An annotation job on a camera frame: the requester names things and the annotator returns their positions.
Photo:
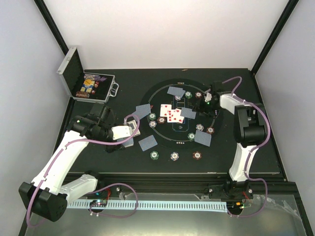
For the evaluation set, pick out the aluminium poker chip case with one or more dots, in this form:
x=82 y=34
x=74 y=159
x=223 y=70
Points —
x=71 y=73

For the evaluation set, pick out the black aluminium mounting rail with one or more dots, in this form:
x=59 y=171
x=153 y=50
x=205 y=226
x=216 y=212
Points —
x=214 y=186

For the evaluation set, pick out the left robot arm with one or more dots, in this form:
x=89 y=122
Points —
x=46 y=195

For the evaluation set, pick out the white perforated cable strip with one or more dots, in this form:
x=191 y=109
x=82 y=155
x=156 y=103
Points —
x=149 y=205

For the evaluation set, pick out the round black poker mat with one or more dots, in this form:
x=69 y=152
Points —
x=175 y=135

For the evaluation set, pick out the green poker chip stack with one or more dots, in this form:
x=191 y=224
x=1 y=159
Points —
x=154 y=155

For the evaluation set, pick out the purple chips in case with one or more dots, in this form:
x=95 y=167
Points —
x=94 y=77

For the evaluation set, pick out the yellow blue card box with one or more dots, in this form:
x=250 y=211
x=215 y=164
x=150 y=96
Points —
x=87 y=86

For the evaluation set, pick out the white playing card box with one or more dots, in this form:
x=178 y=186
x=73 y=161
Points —
x=133 y=124

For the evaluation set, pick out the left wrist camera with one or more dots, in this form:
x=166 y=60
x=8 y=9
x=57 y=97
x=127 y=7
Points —
x=120 y=132

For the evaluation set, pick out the brown poker chip stack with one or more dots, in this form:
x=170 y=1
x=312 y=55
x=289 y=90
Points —
x=197 y=155

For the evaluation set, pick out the dealt card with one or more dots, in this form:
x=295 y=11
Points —
x=175 y=91
x=148 y=143
x=143 y=110

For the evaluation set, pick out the brown chips in case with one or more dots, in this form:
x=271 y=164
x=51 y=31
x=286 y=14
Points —
x=82 y=94

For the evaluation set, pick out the face-up hearts card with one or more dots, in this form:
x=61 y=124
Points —
x=180 y=119
x=172 y=115

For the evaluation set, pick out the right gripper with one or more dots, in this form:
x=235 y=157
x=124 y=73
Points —
x=200 y=106

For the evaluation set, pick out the face-down card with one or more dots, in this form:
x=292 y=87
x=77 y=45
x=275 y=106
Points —
x=188 y=113

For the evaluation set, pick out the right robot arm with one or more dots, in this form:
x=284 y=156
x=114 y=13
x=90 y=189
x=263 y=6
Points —
x=251 y=131

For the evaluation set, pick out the blue white poker chip stack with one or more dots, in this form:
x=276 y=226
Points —
x=174 y=156

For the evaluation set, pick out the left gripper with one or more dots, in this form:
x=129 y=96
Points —
x=110 y=148

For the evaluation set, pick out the dealt cards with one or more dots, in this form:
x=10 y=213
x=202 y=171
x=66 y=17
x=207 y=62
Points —
x=203 y=138

